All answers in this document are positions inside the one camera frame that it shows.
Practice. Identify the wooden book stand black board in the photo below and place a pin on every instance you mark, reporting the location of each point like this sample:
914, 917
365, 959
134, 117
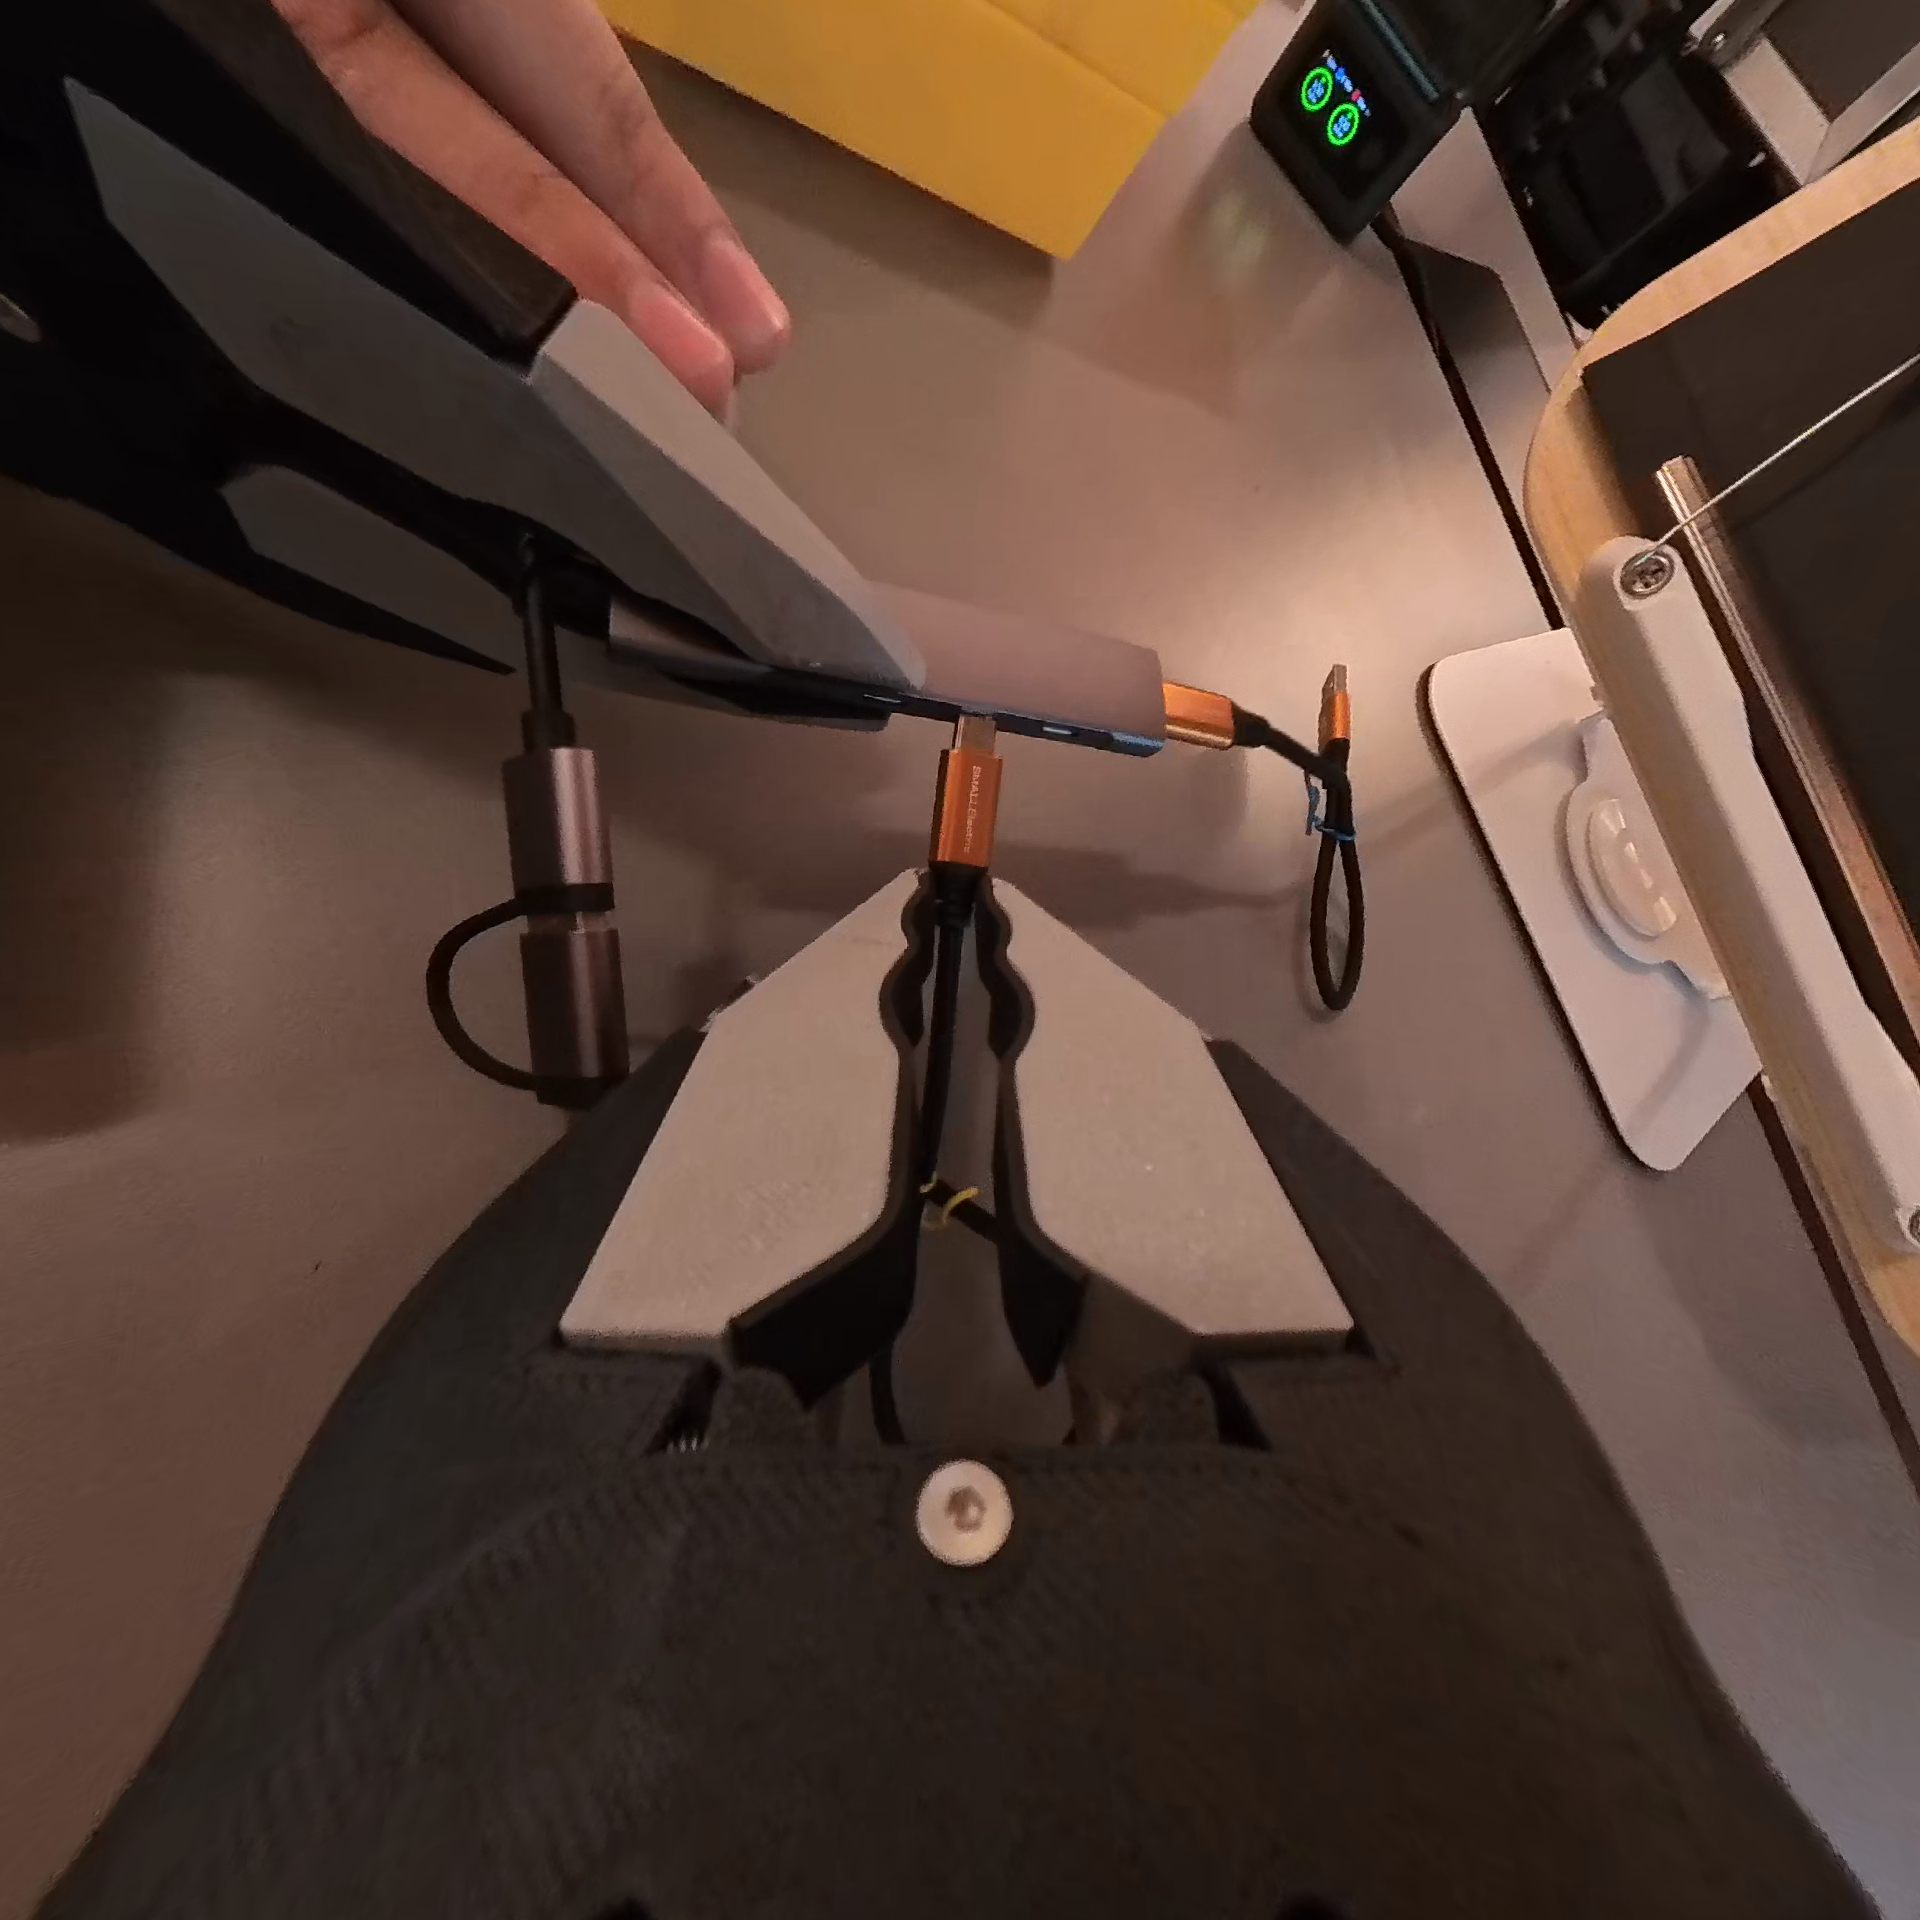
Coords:
1516, 839

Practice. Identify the black device with green display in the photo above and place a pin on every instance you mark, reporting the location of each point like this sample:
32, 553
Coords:
1348, 107

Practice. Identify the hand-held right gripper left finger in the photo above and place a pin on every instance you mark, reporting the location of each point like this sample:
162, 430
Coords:
749, 1171

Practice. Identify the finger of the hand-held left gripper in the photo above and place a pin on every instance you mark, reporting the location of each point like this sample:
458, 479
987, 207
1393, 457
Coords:
660, 494
353, 530

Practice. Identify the person's left hand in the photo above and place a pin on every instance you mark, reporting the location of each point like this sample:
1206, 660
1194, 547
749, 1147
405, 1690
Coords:
600, 181

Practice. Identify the dark equipment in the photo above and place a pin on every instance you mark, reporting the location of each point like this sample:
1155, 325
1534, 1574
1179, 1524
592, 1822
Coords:
1634, 165

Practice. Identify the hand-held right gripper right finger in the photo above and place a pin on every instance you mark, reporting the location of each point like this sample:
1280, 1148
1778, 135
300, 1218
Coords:
1155, 1171

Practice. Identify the grey usb hub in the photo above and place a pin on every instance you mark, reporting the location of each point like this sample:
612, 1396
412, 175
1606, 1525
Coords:
1035, 676

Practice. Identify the yellow plastic bin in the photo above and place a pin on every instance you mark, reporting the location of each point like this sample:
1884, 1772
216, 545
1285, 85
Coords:
961, 90

